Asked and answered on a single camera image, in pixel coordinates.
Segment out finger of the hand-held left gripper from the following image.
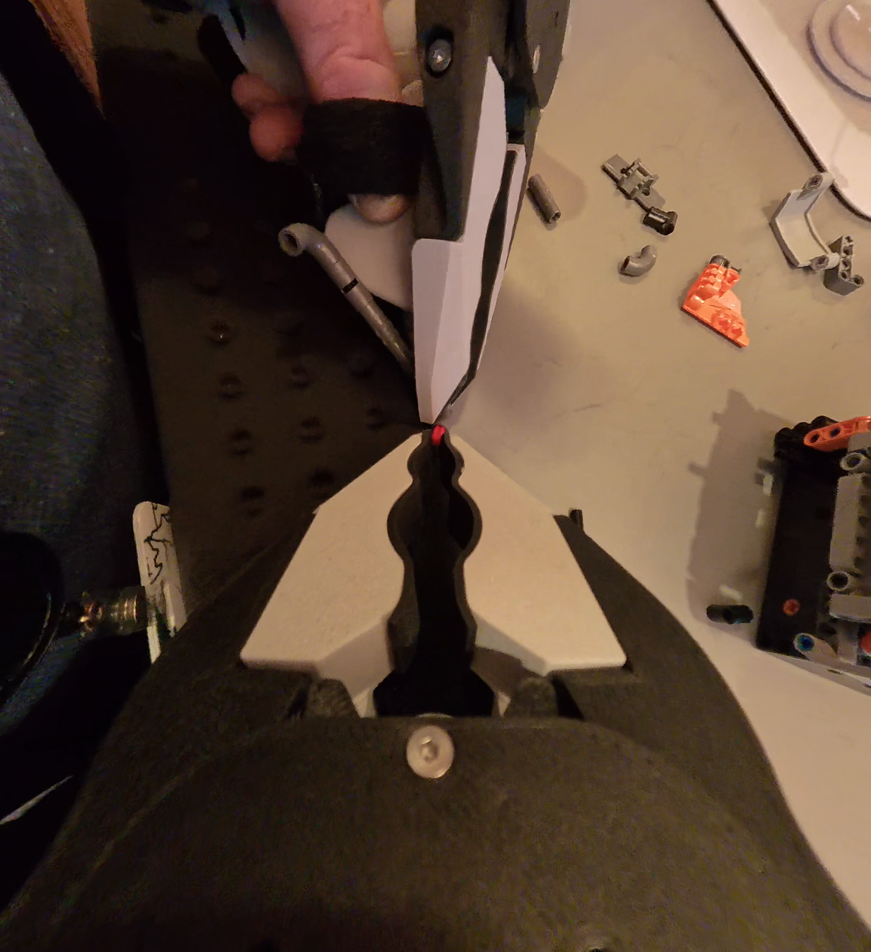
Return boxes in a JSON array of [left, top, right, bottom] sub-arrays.
[[465, 142, 528, 395], [410, 60, 508, 425]]

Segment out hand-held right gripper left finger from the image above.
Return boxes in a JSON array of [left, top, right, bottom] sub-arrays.
[[242, 435, 433, 718]]

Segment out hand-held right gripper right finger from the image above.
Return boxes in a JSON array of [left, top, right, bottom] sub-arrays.
[[439, 435, 625, 718]]

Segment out cluster of small grey connectors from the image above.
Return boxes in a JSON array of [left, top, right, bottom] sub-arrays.
[[525, 173, 563, 227]]

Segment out dark grey axle pin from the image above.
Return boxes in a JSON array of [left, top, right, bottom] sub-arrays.
[[324, 246, 414, 373]]

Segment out dark grey elbow connector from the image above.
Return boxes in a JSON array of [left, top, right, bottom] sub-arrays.
[[280, 224, 335, 263]]

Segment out person's left hand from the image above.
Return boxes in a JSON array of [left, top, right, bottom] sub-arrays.
[[232, 0, 424, 224]]

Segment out dark grey connector plate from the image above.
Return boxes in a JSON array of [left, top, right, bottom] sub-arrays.
[[602, 157, 662, 206]]

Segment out white printed cloth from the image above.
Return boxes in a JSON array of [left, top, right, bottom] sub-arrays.
[[134, 503, 191, 655]]

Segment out orange panel piece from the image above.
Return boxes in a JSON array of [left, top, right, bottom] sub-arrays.
[[683, 256, 752, 348]]

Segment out light grey curved panel piece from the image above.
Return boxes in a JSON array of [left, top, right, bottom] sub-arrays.
[[770, 175, 838, 272]]

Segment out grey white toy robot model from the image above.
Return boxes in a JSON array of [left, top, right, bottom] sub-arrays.
[[708, 402, 871, 700]]

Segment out white stand base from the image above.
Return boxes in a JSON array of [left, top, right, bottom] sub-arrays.
[[711, 0, 871, 224]]

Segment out dark grey beam piece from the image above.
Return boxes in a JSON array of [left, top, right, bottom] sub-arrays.
[[822, 236, 865, 296]]

